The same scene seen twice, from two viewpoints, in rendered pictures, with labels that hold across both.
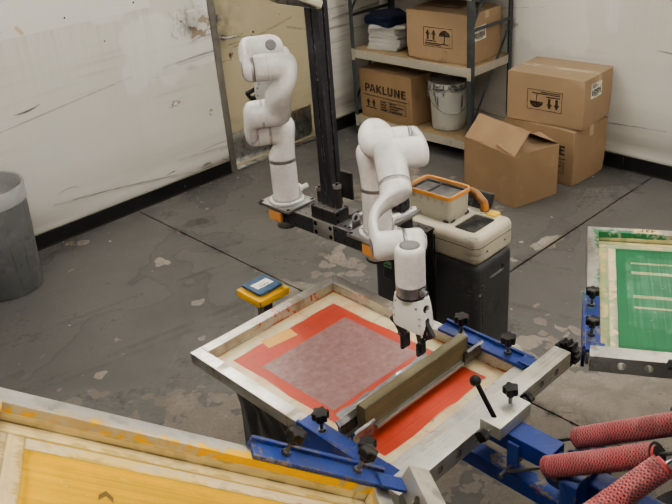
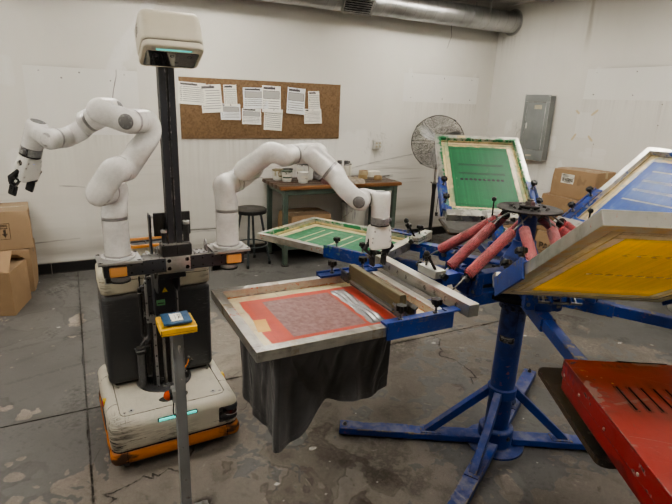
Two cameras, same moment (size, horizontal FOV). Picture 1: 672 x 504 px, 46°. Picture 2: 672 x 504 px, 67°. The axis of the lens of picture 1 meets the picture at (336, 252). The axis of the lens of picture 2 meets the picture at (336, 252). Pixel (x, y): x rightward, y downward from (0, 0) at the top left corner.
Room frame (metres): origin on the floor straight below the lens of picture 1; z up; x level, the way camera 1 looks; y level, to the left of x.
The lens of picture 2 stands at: (1.36, 1.77, 1.76)
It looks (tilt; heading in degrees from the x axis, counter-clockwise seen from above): 17 degrees down; 284
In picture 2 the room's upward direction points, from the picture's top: 2 degrees clockwise
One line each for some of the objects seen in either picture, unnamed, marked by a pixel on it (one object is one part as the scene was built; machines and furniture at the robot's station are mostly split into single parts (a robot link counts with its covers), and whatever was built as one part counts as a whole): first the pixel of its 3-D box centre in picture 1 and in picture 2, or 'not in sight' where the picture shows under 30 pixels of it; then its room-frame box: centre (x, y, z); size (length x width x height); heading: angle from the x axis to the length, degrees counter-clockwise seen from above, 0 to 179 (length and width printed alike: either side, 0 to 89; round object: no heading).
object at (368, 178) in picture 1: (377, 164); (227, 191); (2.33, -0.15, 1.37); 0.13 x 0.10 x 0.16; 93
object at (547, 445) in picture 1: (524, 440); (440, 278); (1.42, -0.40, 1.02); 0.17 x 0.06 x 0.05; 42
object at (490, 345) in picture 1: (484, 350); (347, 276); (1.85, -0.40, 0.98); 0.30 x 0.05 x 0.07; 42
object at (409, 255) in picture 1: (411, 255); (371, 202); (1.71, -0.18, 1.37); 0.15 x 0.10 x 0.11; 3
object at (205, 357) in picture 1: (355, 364); (327, 306); (1.84, -0.03, 0.97); 0.79 x 0.58 x 0.04; 42
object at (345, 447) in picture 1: (345, 453); (417, 323); (1.48, 0.02, 0.98); 0.30 x 0.05 x 0.07; 42
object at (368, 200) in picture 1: (379, 208); (226, 227); (2.34, -0.15, 1.21); 0.16 x 0.13 x 0.15; 134
